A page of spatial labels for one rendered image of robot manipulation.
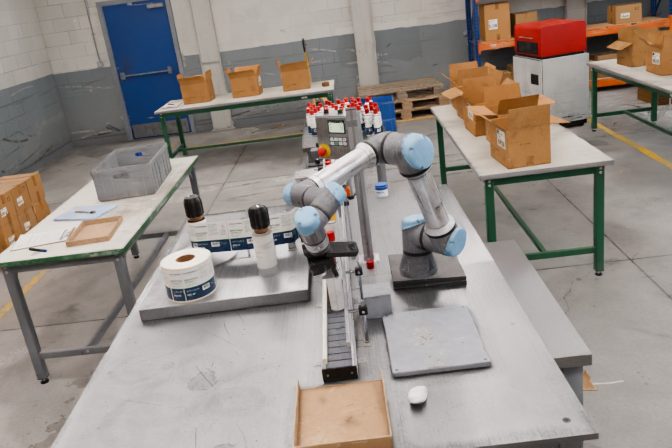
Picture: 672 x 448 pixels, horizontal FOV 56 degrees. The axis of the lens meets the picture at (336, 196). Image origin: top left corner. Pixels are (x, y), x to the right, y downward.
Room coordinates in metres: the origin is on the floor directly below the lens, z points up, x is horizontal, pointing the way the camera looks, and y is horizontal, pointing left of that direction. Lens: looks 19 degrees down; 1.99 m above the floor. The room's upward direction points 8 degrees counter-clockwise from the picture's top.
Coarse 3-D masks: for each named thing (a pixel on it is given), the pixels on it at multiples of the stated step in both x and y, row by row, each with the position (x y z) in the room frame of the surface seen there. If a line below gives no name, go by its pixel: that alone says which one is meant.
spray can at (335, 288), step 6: (330, 282) 2.02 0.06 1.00; (336, 282) 2.01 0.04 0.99; (330, 288) 2.02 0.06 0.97; (336, 288) 2.01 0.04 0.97; (342, 288) 2.03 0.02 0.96; (330, 294) 2.02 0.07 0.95; (336, 294) 2.01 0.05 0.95; (342, 294) 2.03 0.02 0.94; (330, 300) 2.03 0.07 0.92; (336, 300) 2.01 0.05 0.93; (342, 300) 2.02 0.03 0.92; (336, 306) 2.01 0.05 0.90; (342, 306) 2.02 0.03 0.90
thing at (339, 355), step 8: (328, 296) 2.14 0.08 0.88; (328, 304) 2.08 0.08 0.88; (328, 312) 2.02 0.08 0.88; (336, 312) 2.01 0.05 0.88; (344, 312) 2.00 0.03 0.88; (328, 320) 1.96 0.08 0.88; (336, 320) 1.95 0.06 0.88; (344, 320) 1.95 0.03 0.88; (328, 328) 1.91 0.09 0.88; (336, 328) 1.90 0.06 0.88; (344, 328) 1.89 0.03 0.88; (328, 336) 1.86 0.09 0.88; (336, 336) 1.85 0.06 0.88; (344, 336) 1.84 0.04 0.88; (328, 344) 1.81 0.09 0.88; (336, 344) 1.80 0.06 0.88; (344, 344) 1.79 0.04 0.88; (328, 352) 1.76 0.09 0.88; (336, 352) 1.75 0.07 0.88; (344, 352) 1.75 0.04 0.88; (328, 360) 1.71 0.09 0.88; (336, 360) 1.71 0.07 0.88; (344, 360) 1.70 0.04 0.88; (328, 368) 1.67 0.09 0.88
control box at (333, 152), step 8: (336, 112) 2.62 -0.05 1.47; (344, 112) 2.59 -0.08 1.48; (320, 120) 2.59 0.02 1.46; (344, 120) 2.52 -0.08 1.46; (360, 120) 2.59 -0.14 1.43; (320, 128) 2.59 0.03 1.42; (360, 128) 2.58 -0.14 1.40; (320, 136) 2.60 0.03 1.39; (328, 136) 2.57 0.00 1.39; (336, 136) 2.55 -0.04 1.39; (344, 136) 2.53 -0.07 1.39; (360, 136) 2.58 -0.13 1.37; (320, 144) 2.60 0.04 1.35; (328, 144) 2.58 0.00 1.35; (328, 152) 2.58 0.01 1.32; (336, 152) 2.56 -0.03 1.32; (344, 152) 2.53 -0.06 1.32
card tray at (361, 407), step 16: (352, 384) 1.64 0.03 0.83; (368, 384) 1.63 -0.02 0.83; (304, 400) 1.59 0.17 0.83; (320, 400) 1.58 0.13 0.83; (336, 400) 1.57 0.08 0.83; (352, 400) 1.56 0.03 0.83; (368, 400) 1.55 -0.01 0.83; (384, 400) 1.54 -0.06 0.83; (304, 416) 1.52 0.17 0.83; (320, 416) 1.51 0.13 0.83; (336, 416) 1.50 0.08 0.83; (352, 416) 1.49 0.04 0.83; (368, 416) 1.48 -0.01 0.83; (384, 416) 1.47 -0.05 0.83; (304, 432) 1.45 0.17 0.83; (320, 432) 1.44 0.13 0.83; (336, 432) 1.43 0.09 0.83; (352, 432) 1.42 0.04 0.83; (368, 432) 1.42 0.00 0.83; (384, 432) 1.41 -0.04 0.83
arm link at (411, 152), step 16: (384, 144) 2.09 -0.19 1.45; (400, 144) 2.04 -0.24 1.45; (416, 144) 2.02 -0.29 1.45; (432, 144) 2.07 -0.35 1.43; (384, 160) 2.10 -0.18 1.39; (400, 160) 2.04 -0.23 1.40; (416, 160) 2.01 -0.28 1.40; (432, 160) 2.05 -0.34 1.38; (416, 176) 2.05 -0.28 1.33; (432, 176) 2.10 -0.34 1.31; (416, 192) 2.09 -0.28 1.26; (432, 192) 2.09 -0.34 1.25; (432, 208) 2.10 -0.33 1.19; (432, 224) 2.13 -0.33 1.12; (448, 224) 2.13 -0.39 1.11; (432, 240) 2.14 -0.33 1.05; (448, 240) 2.11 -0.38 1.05; (464, 240) 2.16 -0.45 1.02
